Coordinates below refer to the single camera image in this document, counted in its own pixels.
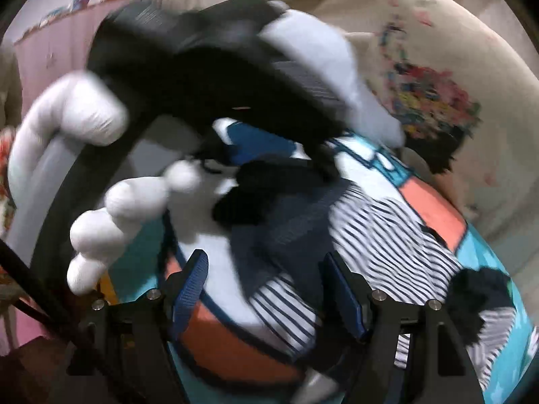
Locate cartoon print fleece blanket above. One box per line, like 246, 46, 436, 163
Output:
96, 116, 539, 404

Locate navy white striped pants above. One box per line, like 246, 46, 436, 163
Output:
212, 160, 517, 389

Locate pink cabinet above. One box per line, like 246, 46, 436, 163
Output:
14, 0, 140, 114

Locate floral print cream cushion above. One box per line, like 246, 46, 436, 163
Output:
314, 0, 538, 241

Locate white gloved left hand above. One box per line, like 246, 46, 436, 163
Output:
5, 71, 203, 297

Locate light grey plush toy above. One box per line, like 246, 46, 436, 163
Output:
261, 9, 406, 149

